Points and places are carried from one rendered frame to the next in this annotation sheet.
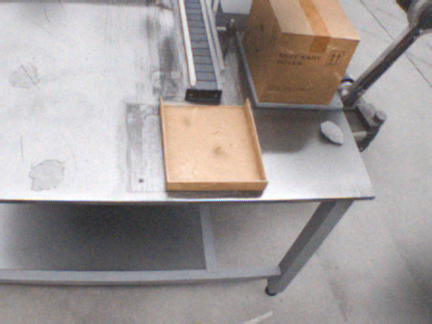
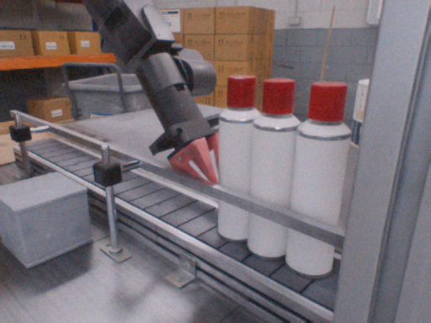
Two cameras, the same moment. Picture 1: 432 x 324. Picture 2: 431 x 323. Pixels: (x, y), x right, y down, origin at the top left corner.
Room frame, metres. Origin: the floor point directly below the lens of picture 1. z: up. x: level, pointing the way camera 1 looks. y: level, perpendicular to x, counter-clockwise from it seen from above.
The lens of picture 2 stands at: (1.95, -0.13, 1.13)
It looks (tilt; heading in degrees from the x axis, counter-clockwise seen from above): 20 degrees down; 147
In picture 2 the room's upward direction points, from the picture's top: straight up
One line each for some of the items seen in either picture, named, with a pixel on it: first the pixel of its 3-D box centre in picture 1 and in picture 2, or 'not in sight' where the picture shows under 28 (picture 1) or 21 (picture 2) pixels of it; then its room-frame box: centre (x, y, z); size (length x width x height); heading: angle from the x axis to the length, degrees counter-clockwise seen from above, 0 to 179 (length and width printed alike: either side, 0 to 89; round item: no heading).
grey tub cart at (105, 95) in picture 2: not in sight; (124, 119); (-0.89, 0.85, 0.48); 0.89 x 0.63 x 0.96; 133
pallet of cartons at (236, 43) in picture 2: not in sight; (215, 75); (-1.59, 2.24, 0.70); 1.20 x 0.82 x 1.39; 30
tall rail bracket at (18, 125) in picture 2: (221, 40); (36, 151); (1.21, -0.05, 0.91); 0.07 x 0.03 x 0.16; 104
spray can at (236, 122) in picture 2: not in sight; (239, 161); (1.62, 0.13, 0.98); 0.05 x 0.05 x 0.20
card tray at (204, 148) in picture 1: (210, 141); (12, 139); (0.83, -0.07, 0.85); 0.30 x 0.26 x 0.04; 14
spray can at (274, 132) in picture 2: not in sight; (273, 172); (1.67, 0.14, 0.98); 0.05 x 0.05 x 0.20
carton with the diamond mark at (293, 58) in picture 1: (295, 40); not in sight; (1.19, -0.28, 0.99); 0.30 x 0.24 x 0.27; 14
